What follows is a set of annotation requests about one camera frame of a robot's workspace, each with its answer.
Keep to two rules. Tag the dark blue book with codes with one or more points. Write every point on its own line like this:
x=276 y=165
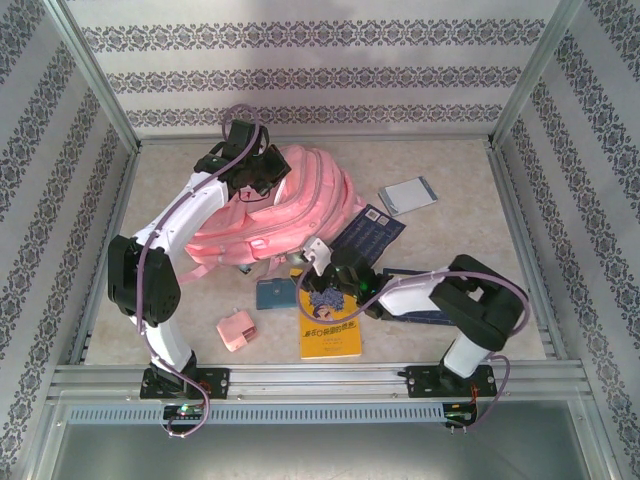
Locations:
x=370 y=235

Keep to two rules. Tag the pink backpack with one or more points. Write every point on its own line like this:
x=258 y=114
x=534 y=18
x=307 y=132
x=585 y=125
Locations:
x=300 y=190

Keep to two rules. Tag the small blue white eraser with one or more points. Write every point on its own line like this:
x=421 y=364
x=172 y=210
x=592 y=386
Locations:
x=245 y=270

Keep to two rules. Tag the yellow book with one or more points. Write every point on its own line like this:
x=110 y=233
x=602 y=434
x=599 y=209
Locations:
x=327 y=340

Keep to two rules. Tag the white notebook with blue edge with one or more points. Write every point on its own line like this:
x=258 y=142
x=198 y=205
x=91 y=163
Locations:
x=407 y=196

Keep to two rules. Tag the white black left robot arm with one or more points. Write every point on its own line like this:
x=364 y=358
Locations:
x=145 y=295

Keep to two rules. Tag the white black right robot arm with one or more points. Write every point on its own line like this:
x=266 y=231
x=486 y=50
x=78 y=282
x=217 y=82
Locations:
x=480 y=300

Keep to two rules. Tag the grey metal sheet panel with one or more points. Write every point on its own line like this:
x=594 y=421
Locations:
x=320 y=455

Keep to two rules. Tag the aluminium front frame rail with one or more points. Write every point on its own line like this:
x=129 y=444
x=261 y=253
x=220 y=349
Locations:
x=320 y=380

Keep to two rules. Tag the aluminium frame rail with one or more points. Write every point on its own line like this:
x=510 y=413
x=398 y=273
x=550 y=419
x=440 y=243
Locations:
x=320 y=380
x=400 y=138

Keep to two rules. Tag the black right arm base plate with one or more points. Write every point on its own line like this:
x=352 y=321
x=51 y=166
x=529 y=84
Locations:
x=425 y=382

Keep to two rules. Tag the aluminium back frame rail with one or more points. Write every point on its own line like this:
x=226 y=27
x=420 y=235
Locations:
x=400 y=138

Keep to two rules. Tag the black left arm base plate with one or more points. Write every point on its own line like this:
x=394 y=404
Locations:
x=215 y=382

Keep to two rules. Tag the aluminium left side rail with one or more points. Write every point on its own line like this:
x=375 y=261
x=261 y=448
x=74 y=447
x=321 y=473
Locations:
x=102 y=260

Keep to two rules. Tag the aluminium right side rail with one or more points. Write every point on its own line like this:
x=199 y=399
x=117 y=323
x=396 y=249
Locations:
x=530 y=260

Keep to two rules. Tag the aluminium left corner post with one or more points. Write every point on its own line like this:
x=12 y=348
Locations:
x=95 y=75

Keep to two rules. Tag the aluminium corner post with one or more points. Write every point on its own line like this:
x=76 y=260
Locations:
x=95 y=75
x=537 y=75

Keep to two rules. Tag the aluminium right corner post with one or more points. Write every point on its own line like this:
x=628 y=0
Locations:
x=537 y=75

